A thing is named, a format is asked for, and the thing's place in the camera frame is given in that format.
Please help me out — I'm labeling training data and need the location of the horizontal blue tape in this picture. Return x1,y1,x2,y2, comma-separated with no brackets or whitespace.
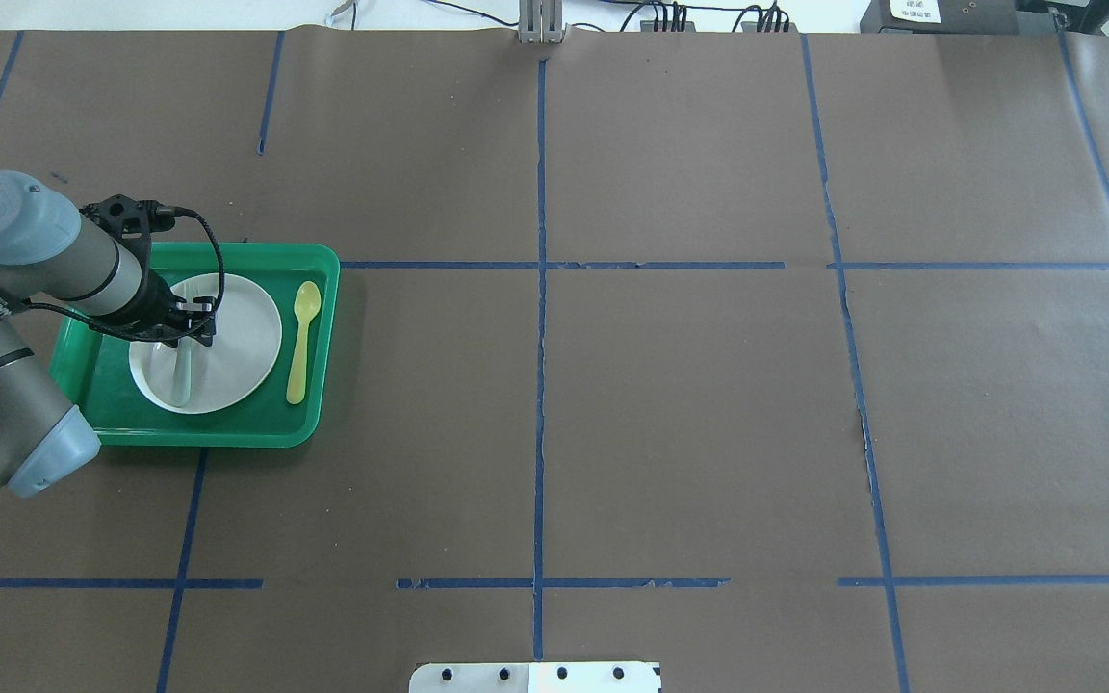
340,262,1109,271
0,575,1109,589

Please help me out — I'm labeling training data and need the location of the white metal bracket plate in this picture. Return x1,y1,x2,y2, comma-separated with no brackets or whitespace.
408,661,663,692

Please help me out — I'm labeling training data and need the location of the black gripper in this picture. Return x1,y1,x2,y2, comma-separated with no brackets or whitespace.
157,295,218,349

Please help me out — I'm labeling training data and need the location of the black camera cable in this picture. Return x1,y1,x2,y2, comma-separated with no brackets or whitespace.
26,204,226,344

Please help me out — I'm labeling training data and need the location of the vertical blue tape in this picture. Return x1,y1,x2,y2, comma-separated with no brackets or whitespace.
798,34,912,692
531,58,549,662

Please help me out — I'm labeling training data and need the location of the short blue tape strip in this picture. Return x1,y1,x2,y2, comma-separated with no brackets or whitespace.
255,30,287,157

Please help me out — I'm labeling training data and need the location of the grey metal clamp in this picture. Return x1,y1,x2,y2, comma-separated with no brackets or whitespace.
516,0,567,44

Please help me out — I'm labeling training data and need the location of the right vertical blue tape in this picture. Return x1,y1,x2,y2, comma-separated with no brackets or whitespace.
798,34,912,692

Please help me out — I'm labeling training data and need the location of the yellow plastic spoon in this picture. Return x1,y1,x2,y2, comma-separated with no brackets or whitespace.
285,281,322,405

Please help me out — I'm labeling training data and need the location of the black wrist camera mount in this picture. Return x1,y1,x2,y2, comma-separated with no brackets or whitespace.
79,194,177,265

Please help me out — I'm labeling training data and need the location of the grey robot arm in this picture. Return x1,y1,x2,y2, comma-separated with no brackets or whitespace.
0,170,227,499

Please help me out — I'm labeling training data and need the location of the upper horizontal blue tape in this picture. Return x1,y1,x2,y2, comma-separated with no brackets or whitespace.
340,262,1109,271

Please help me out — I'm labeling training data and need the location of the pale green plastic fork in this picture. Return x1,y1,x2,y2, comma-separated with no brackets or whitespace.
167,338,196,408

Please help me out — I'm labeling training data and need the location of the white round plate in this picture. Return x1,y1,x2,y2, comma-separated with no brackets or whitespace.
128,273,282,414

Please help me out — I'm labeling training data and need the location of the lower left vertical tape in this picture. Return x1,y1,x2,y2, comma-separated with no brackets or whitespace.
155,448,210,692

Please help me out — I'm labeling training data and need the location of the black cable bundle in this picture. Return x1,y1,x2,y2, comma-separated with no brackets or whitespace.
425,0,796,35

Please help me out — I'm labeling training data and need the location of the lower horizontal blue tape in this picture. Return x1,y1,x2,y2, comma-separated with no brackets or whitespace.
0,575,1109,589

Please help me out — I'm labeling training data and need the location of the centre vertical blue tape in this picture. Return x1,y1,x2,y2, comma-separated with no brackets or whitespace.
531,58,549,662

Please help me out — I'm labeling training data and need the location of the black device box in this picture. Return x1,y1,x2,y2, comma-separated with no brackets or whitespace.
859,1,1057,35

